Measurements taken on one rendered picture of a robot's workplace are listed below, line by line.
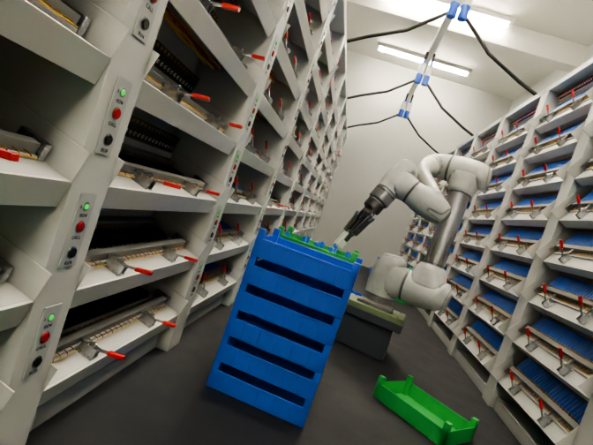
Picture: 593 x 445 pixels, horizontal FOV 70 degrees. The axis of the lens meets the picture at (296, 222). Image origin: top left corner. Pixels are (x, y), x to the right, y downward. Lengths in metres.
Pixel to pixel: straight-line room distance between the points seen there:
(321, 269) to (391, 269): 0.99
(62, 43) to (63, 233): 0.27
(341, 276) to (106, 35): 0.79
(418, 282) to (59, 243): 1.66
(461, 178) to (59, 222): 1.80
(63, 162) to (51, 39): 0.18
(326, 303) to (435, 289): 0.98
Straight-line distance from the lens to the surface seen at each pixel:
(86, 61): 0.68
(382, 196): 1.68
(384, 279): 2.13
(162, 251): 1.20
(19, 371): 0.82
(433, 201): 1.68
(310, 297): 1.19
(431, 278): 2.09
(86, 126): 0.71
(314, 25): 2.18
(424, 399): 1.82
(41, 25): 0.61
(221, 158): 1.35
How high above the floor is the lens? 0.59
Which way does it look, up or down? 3 degrees down
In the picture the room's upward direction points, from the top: 19 degrees clockwise
